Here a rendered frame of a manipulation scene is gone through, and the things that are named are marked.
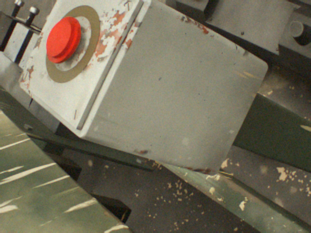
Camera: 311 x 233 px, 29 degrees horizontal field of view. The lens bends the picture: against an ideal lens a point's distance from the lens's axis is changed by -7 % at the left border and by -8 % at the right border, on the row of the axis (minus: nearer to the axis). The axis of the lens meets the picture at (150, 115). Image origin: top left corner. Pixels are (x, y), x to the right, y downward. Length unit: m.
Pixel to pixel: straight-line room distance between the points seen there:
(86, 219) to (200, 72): 0.18
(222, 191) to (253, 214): 0.10
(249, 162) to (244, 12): 0.37
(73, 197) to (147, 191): 1.08
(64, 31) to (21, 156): 0.24
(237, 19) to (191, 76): 0.89
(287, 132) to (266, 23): 0.67
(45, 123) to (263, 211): 0.56
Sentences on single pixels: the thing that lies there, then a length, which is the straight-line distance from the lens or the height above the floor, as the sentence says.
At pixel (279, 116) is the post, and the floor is 0.67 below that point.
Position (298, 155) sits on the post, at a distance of 0.74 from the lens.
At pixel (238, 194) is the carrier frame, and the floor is 0.18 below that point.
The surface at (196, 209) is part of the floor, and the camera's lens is 1.58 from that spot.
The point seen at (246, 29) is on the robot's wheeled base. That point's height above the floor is 0.19.
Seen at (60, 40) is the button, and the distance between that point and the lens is 0.49.
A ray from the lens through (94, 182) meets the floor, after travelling 1.86.
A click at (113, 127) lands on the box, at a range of 0.48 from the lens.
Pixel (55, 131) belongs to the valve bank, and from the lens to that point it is 0.81.
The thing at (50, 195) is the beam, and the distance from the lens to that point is 0.63.
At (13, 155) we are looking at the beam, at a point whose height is 0.84.
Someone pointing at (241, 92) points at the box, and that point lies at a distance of 0.56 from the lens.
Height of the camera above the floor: 1.22
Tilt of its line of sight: 44 degrees down
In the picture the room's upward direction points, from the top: 70 degrees counter-clockwise
